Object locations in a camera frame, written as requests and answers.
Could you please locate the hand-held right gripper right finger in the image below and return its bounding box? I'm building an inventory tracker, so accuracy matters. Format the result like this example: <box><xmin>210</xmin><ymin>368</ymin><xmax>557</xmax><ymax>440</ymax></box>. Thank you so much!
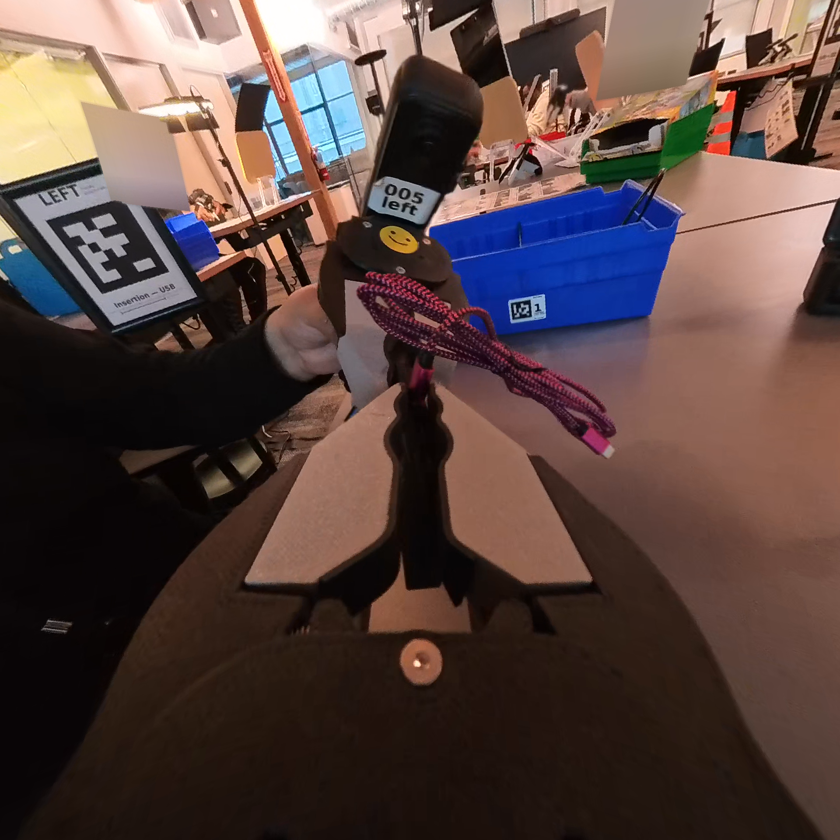
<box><xmin>435</xmin><ymin>385</ymin><xmax>594</xmax><ymax>605</ymax></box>

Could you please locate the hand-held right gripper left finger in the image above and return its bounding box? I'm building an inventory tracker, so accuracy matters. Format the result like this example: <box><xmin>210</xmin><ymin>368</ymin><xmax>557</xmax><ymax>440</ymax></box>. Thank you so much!
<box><xmin>245</xmin><ymin>384</ymin><xmax>403</xmax><ymax>614</ymax></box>

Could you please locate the red braided cable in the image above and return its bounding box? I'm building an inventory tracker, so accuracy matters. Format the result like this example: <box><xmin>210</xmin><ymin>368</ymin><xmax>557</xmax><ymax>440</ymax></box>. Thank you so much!
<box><xmin>357</xmin><ymin>271</ymin><xmax>618</xmax><ymax>460</ymax></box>

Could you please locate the translucent plastic bin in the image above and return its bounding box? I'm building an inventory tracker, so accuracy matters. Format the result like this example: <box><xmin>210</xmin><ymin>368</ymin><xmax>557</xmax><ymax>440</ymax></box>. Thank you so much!
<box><xmin>428</xmin><ymin>180</ymin><xmax>685</xmax><ymax>336</ymax></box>

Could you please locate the person's left forearm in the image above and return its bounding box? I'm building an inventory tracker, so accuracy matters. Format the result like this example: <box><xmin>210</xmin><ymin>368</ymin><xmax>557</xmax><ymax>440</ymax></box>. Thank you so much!
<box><xmin>0</xmin><ymin>295</ymin><xmax>316</xmax><ymax>460</ymax></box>

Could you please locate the person's left hand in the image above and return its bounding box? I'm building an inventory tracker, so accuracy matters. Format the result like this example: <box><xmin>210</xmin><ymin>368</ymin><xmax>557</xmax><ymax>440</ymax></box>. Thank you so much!
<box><xmin>264</xmin><ymin>284</ymin><xmax>343</xmax><ymax>383</ymax></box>

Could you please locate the cardboard sheet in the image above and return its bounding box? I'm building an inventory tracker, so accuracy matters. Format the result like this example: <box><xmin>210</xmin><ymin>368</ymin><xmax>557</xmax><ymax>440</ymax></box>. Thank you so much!
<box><xmin>482</xmin><ymin>75</ymin><xmax>529</xmax><ymax>147</ymax></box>

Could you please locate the black floor lamp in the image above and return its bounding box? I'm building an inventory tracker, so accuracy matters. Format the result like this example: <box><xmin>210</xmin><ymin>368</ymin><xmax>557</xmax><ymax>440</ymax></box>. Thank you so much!
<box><xmin>354</xmin><ymin>49</ymin><xmax>389</xmax><ymax>119</ymax></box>

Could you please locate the picture instruction strip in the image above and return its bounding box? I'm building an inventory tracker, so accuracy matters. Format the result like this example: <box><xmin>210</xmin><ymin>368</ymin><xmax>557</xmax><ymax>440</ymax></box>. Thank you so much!
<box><xmin>436</xmin><ymin>174</ymin><xmax>588</xmax><ymax>221</ymax></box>

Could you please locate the orange wooden column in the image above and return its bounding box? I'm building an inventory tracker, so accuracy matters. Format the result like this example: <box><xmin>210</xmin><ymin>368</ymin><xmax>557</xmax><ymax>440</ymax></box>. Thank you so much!
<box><xmin>239</xmin><ymin>0</ymin><xmax>339</xmax><ymax>231</ymax></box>

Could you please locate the black display screen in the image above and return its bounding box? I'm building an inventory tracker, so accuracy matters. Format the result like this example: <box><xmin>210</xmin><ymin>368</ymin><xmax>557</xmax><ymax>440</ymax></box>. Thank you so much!
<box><xmin>505</xmin><ymin>7</ymin><xmax>608</xmax><ymax>89</ymax></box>

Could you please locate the small blue bin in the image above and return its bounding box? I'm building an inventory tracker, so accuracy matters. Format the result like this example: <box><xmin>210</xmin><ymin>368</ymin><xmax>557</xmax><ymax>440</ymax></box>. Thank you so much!
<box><xmin>164</xmin><ymin>211</ymin><xmax>221</xmax><ymax>271</ymax></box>

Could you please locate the studio light on stand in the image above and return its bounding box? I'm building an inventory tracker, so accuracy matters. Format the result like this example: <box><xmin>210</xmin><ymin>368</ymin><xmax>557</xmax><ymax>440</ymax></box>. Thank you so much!
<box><xmin>138</xmin><ymin>85</ymin><xmax>299</xmax><ymax>299</ymax></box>

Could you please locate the green plastic bin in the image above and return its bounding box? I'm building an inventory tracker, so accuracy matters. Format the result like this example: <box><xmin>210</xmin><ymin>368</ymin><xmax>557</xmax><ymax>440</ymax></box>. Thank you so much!
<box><xmin>581</xmin><ymin>101</ymin><xmax>716</xmax><ymax>185</ymax></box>

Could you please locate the black framed marker sign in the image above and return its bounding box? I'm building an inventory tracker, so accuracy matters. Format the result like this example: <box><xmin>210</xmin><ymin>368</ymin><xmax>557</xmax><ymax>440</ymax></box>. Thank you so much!
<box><xmin>0</xmin><ymin>161</ymin><xmax>207</xmax><ymax>336</ymax></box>

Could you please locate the orange traffic cone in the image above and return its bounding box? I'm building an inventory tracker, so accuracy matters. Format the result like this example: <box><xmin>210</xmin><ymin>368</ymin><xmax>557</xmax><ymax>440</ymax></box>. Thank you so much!
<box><xmin>705</xmin><ymin>92</ymin><xmax>739</xmax><ymax>156</ymax></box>

